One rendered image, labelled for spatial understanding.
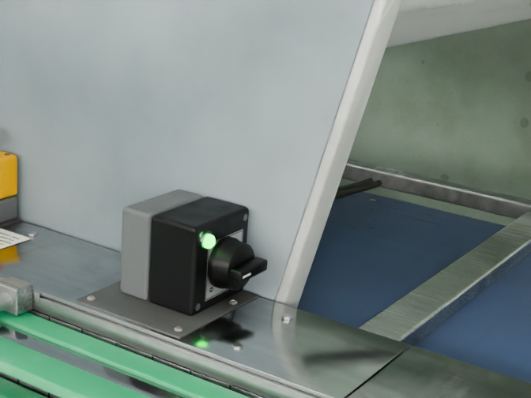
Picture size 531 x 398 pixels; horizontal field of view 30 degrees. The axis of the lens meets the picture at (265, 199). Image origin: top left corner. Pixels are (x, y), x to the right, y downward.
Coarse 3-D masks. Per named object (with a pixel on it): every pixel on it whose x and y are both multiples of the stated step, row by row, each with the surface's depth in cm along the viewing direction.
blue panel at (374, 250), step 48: (336, 240) 110; (384, 240) 111; (432, 240) 112; (480, 240) 114; (336, 288) 97; (384, 288) 97; (528, 288) 100; (432, 336) 87; (480, 336) 88; (528, 336) 89
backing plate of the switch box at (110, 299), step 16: (112, 288) 87; (96, 304) 84; (112, 304) 84; (128, 304) 84; (144, 304) 84; (224, 304) 86; (240, 304) 86; (128, 320) 82; (144, 320) 81; (160, 320) 82; (176, 320) 82; (192, 320) 82; (208, 320) 82; (176, 336) 79
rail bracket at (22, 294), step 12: (12, 276) 87; (0, 288) 85; (12, 288) 84; (24, 288) 85; (0, 300) 84; (12, 300) 85; (24, 300) 85; (36, 300) 86; (12, 312) 85; (24, 312) 86
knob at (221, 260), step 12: (228, 240) 83; (216, 252) 83; (228, 252) 82; (240, 252) 83; (252, 252) 84; (216, 264) 82; (228, 264) 82; (240, 264) 83; (252, 264) 83; (264, 264) 84; (216, 276) 83; (228, 276) 82; (240, 276) 81; (252, 276) 83; (228, 288) 83; (240, 288) 84
